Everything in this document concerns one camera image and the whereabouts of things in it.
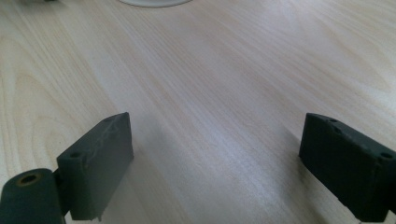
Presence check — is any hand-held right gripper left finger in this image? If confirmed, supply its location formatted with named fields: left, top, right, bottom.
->
left=56, top=111, right=134, bottom=222

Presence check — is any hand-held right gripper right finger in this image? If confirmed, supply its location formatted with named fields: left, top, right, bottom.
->
left=298, top=112, right=396, bottom=224

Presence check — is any white round plate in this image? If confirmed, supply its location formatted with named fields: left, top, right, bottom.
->
left=118, top=0, right=193, bottom=8

